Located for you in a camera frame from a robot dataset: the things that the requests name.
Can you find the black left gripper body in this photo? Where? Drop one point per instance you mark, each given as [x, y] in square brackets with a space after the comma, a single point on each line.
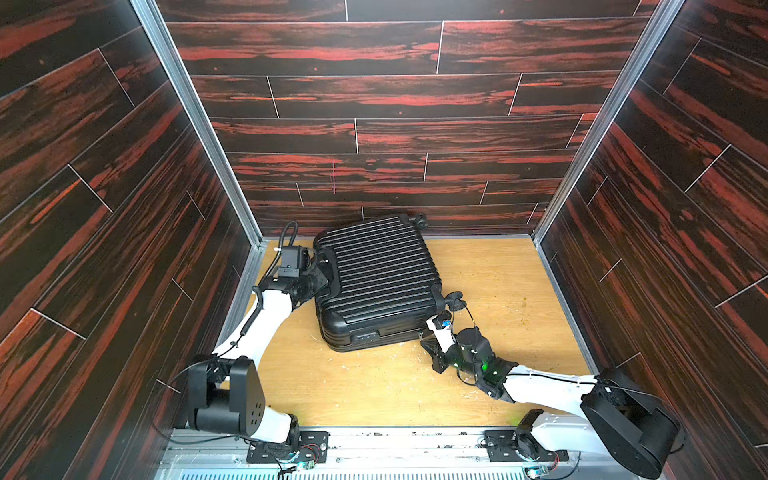
[312, 281]

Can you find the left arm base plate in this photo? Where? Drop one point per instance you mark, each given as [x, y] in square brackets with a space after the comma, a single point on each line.
[300, 447]

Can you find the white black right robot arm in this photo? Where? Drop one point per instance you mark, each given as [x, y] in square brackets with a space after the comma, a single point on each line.
[606, 414]

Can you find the aluminium corner post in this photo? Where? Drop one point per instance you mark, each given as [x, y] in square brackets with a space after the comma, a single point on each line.
[161, 40]
[648, 42]

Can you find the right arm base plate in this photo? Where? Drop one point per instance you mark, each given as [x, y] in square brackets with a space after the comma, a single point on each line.
[514, 446]

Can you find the aluminium left corner post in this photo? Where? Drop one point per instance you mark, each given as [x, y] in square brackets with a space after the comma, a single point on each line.
[161, 40]

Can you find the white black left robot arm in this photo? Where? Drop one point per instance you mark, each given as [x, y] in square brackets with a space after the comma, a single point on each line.
[275, 308]

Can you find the black hard-shell suitcase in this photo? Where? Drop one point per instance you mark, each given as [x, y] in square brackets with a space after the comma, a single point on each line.
[385, 284]

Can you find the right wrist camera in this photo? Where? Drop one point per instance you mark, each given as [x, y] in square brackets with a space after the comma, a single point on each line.
[442, 328]

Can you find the aluminium right corner post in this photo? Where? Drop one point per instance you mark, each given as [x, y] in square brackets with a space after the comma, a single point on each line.
[648, 42]

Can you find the aluminium left floor rail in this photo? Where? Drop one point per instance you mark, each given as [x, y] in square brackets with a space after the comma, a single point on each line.
[237, 300]

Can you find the aluminium front frame rail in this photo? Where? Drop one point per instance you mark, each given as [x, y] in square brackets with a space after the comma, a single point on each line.
[367, 453]

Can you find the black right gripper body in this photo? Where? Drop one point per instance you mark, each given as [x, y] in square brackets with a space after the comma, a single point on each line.
[447, 308]

